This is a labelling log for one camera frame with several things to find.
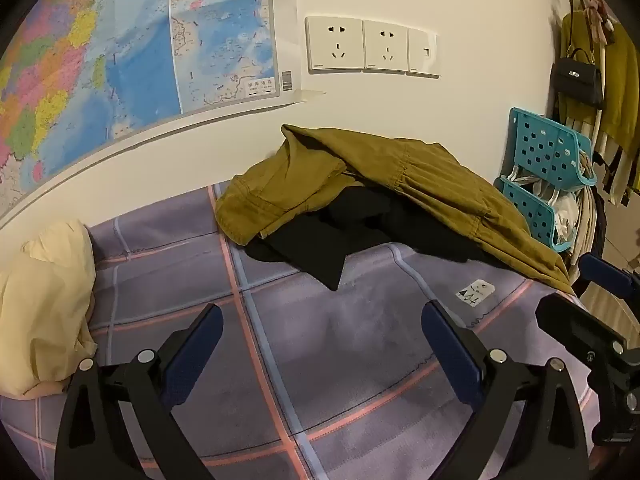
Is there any hanging plush toy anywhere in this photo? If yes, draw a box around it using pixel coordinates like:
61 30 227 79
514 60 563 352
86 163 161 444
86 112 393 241
581 0 619 47

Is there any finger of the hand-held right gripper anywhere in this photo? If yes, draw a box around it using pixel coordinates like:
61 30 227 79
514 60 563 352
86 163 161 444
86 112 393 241
535 292 627 363
579 252 640 302

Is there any pale yellow pillow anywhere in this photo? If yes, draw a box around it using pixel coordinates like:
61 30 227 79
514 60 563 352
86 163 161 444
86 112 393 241
0 219 98 401

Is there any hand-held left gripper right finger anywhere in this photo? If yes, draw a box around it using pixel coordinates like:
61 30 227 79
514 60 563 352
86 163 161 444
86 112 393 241
421 300 591 480

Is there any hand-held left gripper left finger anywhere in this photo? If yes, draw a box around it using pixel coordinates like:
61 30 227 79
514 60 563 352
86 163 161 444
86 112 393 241
54 303 224 480

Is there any purple plaid bed sheet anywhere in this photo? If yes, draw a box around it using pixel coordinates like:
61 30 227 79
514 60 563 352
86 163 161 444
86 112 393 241
0 182 601 480

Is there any small white wall port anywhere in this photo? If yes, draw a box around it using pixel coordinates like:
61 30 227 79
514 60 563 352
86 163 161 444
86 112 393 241
407 27 442 80

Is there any hanging yellow-green garment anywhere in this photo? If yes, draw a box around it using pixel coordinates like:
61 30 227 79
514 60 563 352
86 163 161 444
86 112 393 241
557 10 640 161

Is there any colourful wall map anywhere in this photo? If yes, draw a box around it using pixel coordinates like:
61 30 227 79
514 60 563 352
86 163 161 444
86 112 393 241
0 0 328 231

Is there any olive green jacket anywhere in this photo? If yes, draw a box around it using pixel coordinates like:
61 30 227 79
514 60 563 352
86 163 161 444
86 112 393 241
215 124 577 295

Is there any black handbag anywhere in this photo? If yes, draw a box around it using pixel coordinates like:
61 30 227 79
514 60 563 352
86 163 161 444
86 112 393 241
550 48 605 110

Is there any black garment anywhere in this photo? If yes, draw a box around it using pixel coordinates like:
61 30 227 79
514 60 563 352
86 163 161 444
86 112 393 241
247 185 482 292

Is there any teal perforated plastic basket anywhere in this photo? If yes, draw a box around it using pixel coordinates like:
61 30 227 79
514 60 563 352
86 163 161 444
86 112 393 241
507 107 599 192
494 176 576 254

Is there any white wall socket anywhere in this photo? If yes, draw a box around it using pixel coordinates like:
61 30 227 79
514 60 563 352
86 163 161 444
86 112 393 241
305 16 365 75
362 19 410 75

